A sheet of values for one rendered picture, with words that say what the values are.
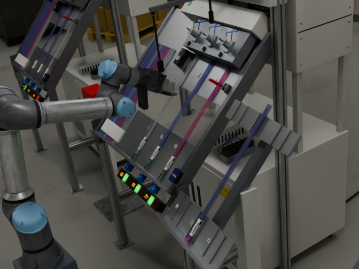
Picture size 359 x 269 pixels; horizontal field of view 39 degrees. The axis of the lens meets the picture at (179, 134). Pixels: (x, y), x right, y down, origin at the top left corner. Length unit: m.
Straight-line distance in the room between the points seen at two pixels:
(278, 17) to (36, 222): 1.12
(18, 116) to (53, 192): 1.79
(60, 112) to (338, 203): 1.49
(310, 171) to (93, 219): 1.37
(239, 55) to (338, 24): 0.48
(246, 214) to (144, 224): 1.34
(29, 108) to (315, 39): 1.14
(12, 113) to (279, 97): 0.99
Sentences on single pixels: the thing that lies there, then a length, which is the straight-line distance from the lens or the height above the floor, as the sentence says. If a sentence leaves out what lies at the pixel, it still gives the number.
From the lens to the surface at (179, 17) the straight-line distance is 2.41.
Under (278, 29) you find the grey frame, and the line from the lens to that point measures 1.91.
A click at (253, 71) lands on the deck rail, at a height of 1.08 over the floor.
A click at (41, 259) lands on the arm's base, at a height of 0.61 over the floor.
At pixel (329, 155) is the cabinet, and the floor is 0.54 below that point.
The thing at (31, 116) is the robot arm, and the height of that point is 1.13.
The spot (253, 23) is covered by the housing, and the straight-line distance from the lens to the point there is 1.92.
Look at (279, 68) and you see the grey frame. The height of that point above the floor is 1.07.
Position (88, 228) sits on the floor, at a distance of 3.04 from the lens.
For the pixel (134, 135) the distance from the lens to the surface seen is 2.21.
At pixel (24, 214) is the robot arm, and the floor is 0.78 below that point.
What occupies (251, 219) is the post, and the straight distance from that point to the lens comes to 1.72.
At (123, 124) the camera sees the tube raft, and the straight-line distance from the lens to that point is 2.29.
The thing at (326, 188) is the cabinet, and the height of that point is 0.36.
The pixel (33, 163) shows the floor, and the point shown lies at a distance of 3.87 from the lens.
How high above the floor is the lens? 1.78
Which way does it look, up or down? 28 degrees down
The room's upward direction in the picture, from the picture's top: 8 degrees counter-clockwise
